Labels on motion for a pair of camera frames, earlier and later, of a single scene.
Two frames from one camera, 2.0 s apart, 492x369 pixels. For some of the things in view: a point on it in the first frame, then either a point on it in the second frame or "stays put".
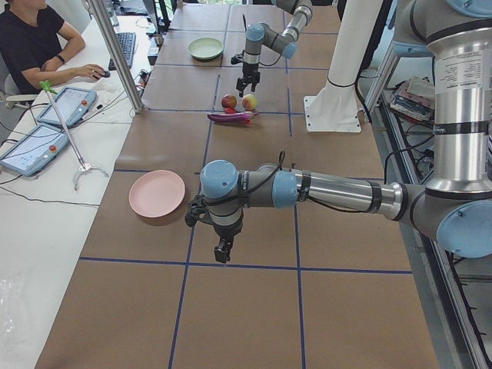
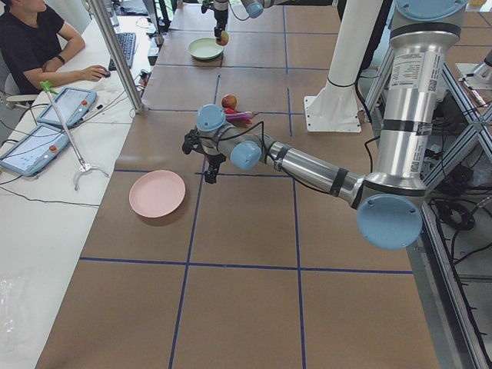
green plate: (205, 48) stays put
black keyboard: (127, 41) stays put
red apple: (229, 101) stays put
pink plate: (157, 193) stays put
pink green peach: (250, 102) to (224, 40)
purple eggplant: (234, 117) stays put
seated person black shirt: (34, 41) stays put
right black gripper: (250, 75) to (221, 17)
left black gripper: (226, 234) to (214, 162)
